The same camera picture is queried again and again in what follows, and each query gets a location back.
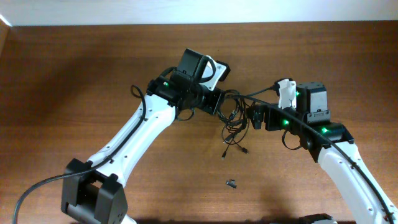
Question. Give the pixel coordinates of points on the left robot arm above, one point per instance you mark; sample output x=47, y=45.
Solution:
x=93, y=192

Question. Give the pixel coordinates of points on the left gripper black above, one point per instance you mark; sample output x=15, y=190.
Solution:
x=213, y=101

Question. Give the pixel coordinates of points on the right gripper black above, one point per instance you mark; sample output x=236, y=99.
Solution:
x=272, y=110

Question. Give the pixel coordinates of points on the small black adapter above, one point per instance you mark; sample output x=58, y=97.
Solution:
x=231, y=183

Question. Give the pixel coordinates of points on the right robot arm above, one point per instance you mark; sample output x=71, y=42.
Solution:
x=302, y=110

